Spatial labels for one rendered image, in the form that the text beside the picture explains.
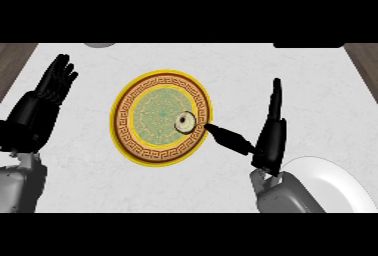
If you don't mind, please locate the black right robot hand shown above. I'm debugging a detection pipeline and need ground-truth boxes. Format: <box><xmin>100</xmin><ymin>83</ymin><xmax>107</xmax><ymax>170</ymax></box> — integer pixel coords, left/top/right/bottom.
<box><xmin>202</xmin><ymin>77</ymin><xmax>289</xmax><ymax>177</ymax></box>

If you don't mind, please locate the grey rounded object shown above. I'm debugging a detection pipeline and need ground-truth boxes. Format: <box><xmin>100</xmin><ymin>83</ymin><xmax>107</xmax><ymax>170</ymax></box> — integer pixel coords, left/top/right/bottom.
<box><xmin>82</xmin><ymin>43</ymin><xmax>118</xmax><ymax>49</ymax></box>

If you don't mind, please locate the yellow patterned plate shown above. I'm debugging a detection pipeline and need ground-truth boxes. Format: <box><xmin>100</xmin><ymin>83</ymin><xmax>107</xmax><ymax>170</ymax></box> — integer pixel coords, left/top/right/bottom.
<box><xmin>107</xmin><ymin>69</ymin><xmax>214</xmax><ymax>168</ymax></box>

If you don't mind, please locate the cream cupcake with dark wrapper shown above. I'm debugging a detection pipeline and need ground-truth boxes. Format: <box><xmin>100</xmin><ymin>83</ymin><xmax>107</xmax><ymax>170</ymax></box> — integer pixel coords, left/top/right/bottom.
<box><xmin>172</xmin><ymin>110</ymin><xmax>199</xmax><ymax>136</ymax></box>

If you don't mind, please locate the white plate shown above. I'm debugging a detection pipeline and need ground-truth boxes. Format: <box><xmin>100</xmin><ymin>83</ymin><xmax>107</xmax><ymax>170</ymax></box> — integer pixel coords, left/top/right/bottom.
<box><xmin>282</xmin><ymin>155</ymin><xmax>378</xmax><ymax>214</ymax></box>

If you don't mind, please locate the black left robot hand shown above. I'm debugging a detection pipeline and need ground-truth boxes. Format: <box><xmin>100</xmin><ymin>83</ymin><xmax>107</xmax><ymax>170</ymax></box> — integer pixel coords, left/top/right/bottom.
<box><xmin>0</xmin><ymin>53</ymin><xmax>79</xmax><ymax>154</ymax></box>

